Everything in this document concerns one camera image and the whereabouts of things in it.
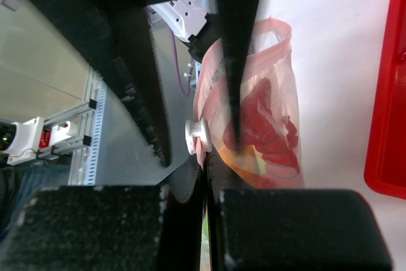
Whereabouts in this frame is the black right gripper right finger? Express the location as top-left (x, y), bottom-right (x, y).
top-left (205, 152), bottom-right (393, 270)

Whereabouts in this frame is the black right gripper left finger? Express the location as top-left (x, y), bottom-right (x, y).
top-left (1, 157), bottom-right (203, 270)

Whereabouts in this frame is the yellow ginger root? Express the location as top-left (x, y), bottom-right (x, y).
top-left (219, 145), bottom-right (260, 180)

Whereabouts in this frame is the clear zip top bag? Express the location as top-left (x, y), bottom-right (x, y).
top-left (193, 18), bottom-right (303, 188)

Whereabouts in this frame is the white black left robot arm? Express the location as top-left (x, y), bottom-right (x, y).
top-left (29, 0), bottom-right (259, 167)

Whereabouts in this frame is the red plastic tray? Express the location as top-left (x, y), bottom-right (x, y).
top-left (364, 0), bottom-right (405, 199)

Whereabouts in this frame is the white slotted cable duct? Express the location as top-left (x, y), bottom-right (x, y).
top-left (68, 80), bottom-right (107, 186)

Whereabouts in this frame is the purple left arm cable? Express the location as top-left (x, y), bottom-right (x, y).
top-left (169, 29), bottom-right (191, 97)

